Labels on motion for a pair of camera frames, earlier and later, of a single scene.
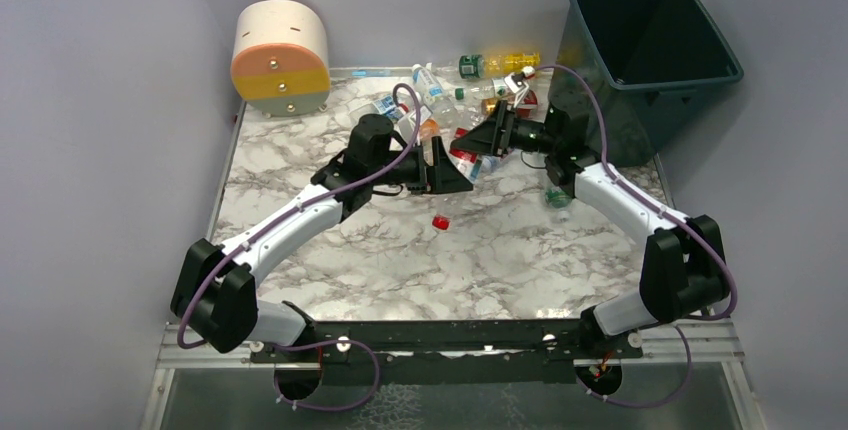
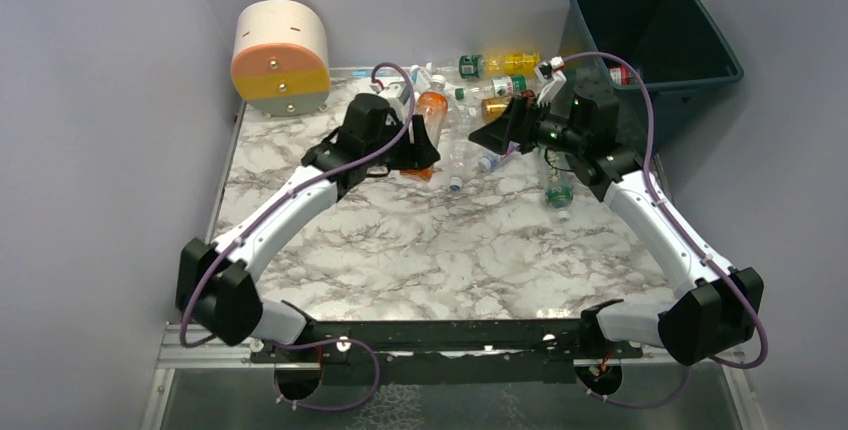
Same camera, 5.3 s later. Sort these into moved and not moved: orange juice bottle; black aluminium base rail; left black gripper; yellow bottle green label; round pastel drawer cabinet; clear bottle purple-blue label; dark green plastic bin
Moved: orange juice bottle; left black gripper
Not moved: clear bottle purple-blue label; round pastel drawer cabinet; dark green plastic bin; yellow bottle green label; black aluminium base rail
